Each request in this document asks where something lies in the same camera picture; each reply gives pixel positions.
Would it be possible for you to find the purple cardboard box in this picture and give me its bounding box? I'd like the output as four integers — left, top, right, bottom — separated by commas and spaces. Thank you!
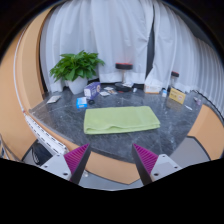
83, 81, 102, 100

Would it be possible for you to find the white flat packet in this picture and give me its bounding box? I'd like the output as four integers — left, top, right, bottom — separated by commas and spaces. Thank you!
46, 95, 62, 105

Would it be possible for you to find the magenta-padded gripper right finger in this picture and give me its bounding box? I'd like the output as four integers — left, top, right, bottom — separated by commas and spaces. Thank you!
131, 143, 183, 186

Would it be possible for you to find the bar stool with red-black seat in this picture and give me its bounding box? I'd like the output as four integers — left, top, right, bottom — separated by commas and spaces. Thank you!
169, 70, 180, 91
114, 62, 134, 93

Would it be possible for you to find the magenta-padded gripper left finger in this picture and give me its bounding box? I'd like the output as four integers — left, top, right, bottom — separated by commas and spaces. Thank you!
39, 143, 92, 185

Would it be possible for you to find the light green towel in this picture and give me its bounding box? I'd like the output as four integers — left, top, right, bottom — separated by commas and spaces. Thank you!
83, 105, 161, 135

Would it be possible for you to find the orange and white tissue box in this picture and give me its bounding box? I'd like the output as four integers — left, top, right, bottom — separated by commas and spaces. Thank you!
143, 82, 163, 95

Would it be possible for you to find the yellow standing sign card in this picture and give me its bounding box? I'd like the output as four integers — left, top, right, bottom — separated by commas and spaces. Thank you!
168, 87, 187, 105

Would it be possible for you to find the white curtain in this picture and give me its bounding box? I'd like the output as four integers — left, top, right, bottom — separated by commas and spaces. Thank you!
39, 0, 224, 116

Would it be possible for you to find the green plant in white pot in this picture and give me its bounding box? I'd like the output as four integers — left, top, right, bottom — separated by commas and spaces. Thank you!
49, 50, 106, 95

